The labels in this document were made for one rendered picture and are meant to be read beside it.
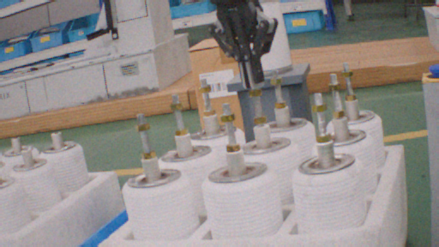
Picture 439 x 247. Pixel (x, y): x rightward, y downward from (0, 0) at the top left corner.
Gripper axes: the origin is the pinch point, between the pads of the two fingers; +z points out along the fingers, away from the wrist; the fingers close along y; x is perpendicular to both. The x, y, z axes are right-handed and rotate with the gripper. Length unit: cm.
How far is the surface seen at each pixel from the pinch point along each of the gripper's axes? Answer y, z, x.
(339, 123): -10.7, 8.0, -5.1
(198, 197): 6.0, 15.8, 8.7
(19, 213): 26.5, 14.9, 31.5
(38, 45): 496, 3, -180
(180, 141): 9.5, 8.0, 7.3
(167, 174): 3.4, 10.2, 14.5
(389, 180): -15.8, 17.7, -9.6
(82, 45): 454, 14, -208
